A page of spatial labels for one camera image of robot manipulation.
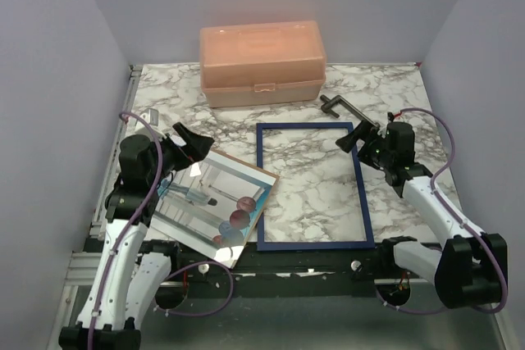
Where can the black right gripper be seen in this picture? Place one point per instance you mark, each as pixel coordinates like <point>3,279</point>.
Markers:
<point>363,129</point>

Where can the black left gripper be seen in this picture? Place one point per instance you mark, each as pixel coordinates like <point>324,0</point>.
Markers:
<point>198,147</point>

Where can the photo print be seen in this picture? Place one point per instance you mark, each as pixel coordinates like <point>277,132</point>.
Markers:
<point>213,207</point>

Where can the blue wooden picture frame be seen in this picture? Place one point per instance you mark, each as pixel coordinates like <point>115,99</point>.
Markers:
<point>367,243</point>

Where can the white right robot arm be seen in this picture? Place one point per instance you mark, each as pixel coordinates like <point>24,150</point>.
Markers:
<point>470,269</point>

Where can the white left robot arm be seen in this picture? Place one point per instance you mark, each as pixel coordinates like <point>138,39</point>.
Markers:
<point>119,297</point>

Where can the orange translucent plastic storage box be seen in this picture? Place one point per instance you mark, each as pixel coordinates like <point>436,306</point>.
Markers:
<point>261,64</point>

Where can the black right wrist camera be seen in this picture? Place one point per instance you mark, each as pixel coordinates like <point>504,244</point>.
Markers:
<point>400,135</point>

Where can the black metal crank handle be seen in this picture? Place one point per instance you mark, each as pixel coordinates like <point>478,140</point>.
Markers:
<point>328,105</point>

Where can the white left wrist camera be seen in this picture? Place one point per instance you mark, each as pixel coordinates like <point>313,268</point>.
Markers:
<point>150,117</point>

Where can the aluminium extrusion table frame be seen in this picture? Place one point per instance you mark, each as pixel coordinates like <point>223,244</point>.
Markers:
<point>71,286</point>

